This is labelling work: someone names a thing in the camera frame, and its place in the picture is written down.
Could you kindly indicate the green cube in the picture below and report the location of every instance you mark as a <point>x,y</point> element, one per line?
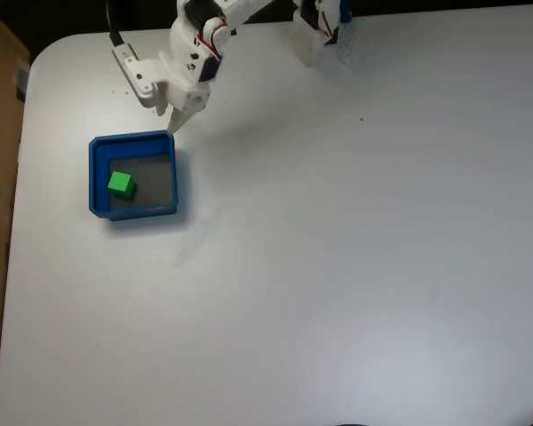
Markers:
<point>121,184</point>

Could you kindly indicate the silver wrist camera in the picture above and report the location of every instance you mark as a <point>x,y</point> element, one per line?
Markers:
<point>131,71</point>

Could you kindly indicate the blue table clamp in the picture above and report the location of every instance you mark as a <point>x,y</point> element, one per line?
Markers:
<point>345,11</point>

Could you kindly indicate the blue square box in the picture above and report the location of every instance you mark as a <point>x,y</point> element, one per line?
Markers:
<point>133,175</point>

